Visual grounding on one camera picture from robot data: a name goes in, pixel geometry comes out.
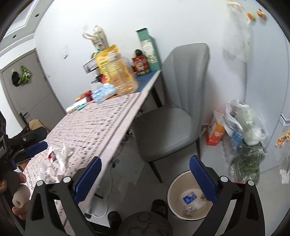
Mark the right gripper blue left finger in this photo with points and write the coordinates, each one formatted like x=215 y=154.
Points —
x=84 y=179

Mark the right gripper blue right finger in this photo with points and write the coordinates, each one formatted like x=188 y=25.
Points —
x=205 y=177

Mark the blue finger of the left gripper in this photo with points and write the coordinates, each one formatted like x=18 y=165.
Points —
x=36 y=149

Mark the blue tissue packet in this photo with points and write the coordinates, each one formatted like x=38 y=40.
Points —
x=189 y=198

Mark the white round trash bin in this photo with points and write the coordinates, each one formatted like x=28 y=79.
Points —
x=181 y=186

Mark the person's left hand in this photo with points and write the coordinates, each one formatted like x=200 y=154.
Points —
x=13 y=184

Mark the red white wrapper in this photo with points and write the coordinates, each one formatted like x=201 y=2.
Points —
x=51 y=156

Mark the small crumpled white tissue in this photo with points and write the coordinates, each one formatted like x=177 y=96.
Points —
x=61 y=156

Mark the crumpled paper in bin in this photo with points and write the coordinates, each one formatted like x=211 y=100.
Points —
x=193 y=207

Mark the bag of green vegetables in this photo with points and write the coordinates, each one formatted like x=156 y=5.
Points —
x=246 y=161

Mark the orange paper bag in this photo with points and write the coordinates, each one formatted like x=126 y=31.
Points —
x=215 y=129

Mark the patterned pink tablecloth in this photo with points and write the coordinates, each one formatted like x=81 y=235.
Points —
x=95 y=130

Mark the grey door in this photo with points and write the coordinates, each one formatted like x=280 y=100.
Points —
x=34 y=99

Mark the white roll package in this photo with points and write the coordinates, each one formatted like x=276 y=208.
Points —
x=74 y=106

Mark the grey upholstered chair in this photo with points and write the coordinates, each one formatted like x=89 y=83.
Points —
x=178 y=122

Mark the clear bag white contents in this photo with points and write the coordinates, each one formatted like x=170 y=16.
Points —
x=241 y=117

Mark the white tissue on floor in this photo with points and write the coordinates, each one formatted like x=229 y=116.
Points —
x=284 y=176

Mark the blue tissue pack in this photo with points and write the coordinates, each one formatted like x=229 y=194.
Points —
x=103 y=93

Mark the clear plastic jar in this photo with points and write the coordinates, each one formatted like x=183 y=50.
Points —
x=121 y=74

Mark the yellow snack bag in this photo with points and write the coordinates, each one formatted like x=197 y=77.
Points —
x=102 y=60

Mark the white refrigerator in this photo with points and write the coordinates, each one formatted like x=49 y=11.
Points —
x=267 y=90

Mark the green tall box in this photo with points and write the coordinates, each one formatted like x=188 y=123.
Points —
x=149 y=48

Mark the red tin can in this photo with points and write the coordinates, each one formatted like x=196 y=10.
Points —
x=141 y=65

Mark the white mesh bag on fridge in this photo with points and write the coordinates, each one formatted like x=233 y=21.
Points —
x=237 y=36

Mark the burger fridge magnet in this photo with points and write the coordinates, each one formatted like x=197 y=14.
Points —
x=251 y=16

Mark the black wire mesh rack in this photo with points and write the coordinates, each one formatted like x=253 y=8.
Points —
x=91 y=66

